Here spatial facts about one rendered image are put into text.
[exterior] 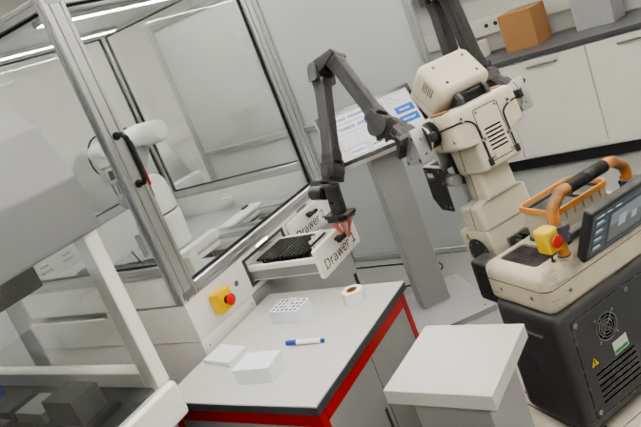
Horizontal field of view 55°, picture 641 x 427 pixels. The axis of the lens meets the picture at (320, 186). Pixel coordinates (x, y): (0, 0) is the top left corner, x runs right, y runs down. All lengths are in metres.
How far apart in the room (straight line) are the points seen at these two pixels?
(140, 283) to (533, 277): 1.27
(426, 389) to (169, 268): 0.95
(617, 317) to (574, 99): 3.04
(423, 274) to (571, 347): 1.61
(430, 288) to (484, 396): 1.97
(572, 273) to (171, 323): 1.29
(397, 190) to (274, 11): 1.53
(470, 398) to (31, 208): 1.07
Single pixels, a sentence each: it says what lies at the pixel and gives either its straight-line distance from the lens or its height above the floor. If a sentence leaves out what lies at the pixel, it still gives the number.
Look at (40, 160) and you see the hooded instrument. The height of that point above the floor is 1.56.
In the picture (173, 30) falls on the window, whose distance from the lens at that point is 2.37.
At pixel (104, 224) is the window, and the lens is 2.22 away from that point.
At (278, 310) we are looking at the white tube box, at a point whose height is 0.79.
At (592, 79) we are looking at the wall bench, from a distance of 4.79.
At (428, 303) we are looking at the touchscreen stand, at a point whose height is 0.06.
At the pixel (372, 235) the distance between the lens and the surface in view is 4.28.
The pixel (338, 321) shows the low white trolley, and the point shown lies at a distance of 1.98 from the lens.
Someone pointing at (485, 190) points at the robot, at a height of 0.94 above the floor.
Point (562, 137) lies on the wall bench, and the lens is 4.96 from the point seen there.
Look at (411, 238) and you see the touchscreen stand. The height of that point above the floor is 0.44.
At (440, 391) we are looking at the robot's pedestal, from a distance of 1.52.
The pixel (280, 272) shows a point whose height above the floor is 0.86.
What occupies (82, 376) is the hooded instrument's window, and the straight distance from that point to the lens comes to 1.60.
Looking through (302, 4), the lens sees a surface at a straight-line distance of 3.97.
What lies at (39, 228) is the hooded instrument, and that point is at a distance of 1.54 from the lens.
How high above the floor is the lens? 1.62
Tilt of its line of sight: 14 degrees down
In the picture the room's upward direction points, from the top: 21 degrees counter-clockwise
